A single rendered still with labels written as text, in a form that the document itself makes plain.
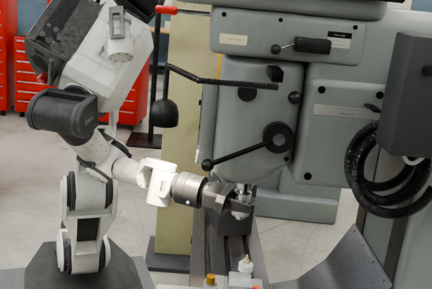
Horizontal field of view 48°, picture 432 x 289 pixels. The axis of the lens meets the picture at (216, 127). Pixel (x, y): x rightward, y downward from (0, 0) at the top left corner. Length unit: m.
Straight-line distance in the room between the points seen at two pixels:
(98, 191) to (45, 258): 0.61
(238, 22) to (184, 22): 1.85
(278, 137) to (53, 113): 0.57
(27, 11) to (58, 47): 9.44
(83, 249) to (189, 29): 1.47
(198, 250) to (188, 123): 1.52
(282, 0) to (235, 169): 0.40
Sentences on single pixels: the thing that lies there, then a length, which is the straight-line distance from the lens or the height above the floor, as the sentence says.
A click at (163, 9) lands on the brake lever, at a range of 1.26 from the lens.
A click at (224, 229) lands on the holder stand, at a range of 1.67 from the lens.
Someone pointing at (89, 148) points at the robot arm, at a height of 1.30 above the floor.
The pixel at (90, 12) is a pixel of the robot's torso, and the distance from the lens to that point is 1.40.
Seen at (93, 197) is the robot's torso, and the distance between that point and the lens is 1.79.
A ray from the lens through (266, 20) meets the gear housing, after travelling 1.06.
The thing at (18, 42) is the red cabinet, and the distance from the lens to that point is 6.20.
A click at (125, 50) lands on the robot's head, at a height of 1.59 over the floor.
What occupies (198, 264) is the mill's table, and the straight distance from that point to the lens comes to 1.52.
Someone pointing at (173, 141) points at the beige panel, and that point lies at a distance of 3.04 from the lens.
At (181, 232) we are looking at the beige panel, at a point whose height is 0.20.
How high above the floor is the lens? 1.77
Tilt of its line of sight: 16 degrees down
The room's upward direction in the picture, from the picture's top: 6 degrees clockwise
